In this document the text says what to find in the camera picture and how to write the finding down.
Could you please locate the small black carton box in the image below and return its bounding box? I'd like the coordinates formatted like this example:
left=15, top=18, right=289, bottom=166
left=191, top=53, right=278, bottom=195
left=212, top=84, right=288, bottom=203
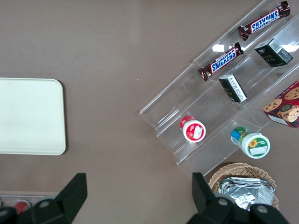
left=254, top=38, right=294, bottom=68
left=218, top=74, right=248, bottom=104

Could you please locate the light wicker basket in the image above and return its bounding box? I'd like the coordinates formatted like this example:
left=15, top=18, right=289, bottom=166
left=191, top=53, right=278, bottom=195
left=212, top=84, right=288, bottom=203
left=207, top=162, right=280, bottom=210

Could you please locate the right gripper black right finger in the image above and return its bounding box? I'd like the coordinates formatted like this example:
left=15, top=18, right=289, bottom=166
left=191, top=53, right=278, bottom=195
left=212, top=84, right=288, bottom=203
left=186, top=172, right=250, bottom=224

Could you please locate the green-lidded sunflower jar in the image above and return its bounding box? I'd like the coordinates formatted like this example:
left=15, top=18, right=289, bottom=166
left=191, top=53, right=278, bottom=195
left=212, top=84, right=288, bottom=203
left=230, top=126, right=271, bottom=160

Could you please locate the silver foil pack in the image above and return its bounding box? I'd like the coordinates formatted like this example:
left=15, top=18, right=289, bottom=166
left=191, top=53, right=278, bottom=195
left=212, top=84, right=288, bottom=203
left=221, top=183, right=262, bottom=210
left=221, top=176, right=276, bottom=207

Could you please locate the clear acrylic stepped display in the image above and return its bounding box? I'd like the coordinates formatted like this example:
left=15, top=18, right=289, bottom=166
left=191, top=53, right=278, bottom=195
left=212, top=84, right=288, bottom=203
left=139, top=0, right=299, bottom=180

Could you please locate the red chocolate chip cookie box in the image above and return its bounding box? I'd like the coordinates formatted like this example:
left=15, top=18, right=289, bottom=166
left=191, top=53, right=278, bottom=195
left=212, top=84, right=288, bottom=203
left=263, top=80, right=299, bottom=129

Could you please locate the cream rectangular tray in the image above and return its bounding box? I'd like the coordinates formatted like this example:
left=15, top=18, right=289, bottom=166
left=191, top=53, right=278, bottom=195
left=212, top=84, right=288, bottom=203
left=0, top=78, right=67, bottom=156

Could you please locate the clear acrylic bottle rack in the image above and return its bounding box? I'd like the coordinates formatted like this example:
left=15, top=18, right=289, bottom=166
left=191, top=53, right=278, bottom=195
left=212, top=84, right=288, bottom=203
left=0, top=189, right=59, bottom=212

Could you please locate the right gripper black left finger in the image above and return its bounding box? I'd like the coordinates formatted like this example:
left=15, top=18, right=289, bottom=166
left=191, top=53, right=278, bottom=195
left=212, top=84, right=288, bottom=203
left=30, top=172, right=88, bottom=224

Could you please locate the Snickers chocolate bar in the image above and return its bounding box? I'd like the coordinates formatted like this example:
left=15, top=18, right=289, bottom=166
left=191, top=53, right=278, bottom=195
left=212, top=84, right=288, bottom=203
left=198, top=42, right=245, bottom=82
left=237, top=1, right=291, bottom=42

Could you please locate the red-lidded small jar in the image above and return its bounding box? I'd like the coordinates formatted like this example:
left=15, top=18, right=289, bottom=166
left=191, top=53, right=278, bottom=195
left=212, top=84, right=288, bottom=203
left=179, top=115, right=206, bottom=143

